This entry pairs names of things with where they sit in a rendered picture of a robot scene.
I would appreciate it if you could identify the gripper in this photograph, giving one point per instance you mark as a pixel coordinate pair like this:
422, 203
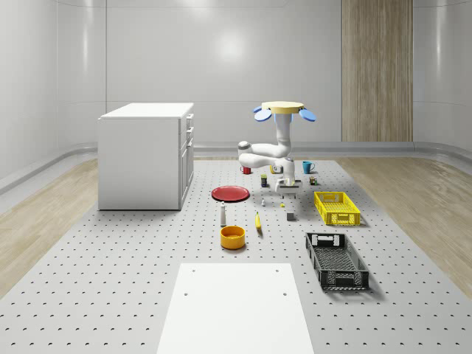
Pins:
288, 189

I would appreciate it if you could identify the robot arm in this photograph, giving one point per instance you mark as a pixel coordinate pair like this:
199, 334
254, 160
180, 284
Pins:
262, 149

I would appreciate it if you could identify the yellow mug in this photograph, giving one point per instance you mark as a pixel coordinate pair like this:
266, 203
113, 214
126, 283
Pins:
273, 169

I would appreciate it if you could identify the flat-sided can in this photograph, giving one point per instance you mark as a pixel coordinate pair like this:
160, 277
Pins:
264, 181

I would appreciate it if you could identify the puzzle cube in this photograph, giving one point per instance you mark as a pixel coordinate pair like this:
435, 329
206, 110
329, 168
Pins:
313, 180

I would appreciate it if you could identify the blue mug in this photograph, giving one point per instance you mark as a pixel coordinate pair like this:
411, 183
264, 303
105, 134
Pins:
307, 167

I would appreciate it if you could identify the banana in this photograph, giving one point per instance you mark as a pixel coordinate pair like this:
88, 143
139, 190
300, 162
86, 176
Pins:
258, 222

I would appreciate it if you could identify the red mug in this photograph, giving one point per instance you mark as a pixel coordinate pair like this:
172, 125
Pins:
246, 170

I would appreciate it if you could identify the yellow basket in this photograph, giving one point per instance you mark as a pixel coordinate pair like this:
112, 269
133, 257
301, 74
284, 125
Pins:
336, 207

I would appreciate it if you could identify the red plate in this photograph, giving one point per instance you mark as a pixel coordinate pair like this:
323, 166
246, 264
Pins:
230, 193

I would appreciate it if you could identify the small white bottle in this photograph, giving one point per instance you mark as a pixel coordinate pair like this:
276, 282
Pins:
223, 215

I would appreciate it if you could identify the yellow bowl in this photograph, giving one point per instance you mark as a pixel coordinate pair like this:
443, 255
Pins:
232, 237

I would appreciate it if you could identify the dark grey basket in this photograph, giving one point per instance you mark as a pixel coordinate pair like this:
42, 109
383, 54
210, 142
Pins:
336, 262

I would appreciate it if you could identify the white board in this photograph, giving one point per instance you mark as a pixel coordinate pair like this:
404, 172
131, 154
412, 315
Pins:
235, 308

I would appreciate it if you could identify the white cabinet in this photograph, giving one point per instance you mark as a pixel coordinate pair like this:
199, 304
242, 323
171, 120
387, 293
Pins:
140, 162

